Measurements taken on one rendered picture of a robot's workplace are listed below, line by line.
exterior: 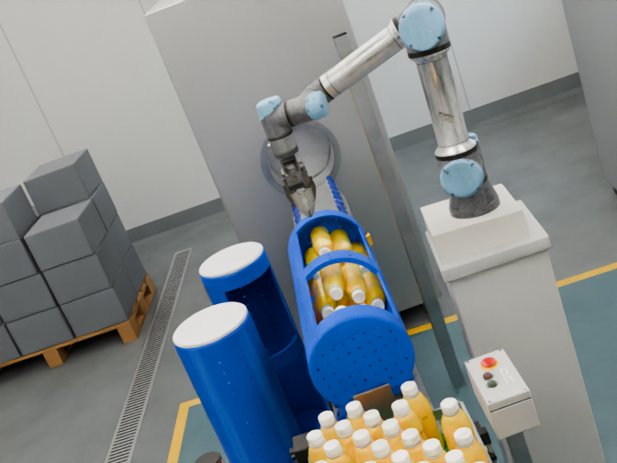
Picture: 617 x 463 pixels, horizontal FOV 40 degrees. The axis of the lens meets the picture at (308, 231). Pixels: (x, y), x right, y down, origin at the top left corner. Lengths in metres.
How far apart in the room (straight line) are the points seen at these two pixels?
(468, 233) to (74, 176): 3.88
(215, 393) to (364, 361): 0.84
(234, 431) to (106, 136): 4.83
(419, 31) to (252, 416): 1.47
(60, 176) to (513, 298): 4.00
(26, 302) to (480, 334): 3.90
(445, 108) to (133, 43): 5.24
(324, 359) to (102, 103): 5.47
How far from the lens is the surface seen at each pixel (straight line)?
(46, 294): 5.86
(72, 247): 5.66
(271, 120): 2.37
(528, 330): 2.61
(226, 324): 2.91
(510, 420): 1.99
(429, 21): 2.23
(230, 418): 3.00
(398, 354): 2.26
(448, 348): 3.92
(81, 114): 7.53
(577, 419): 2.82
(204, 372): 2.92
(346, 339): 2.22
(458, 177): 2.32
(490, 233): 2.48
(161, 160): 7.51
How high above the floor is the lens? 2.22
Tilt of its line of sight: 20 degrees down
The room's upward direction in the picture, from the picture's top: 21 degrees counter-clockwise
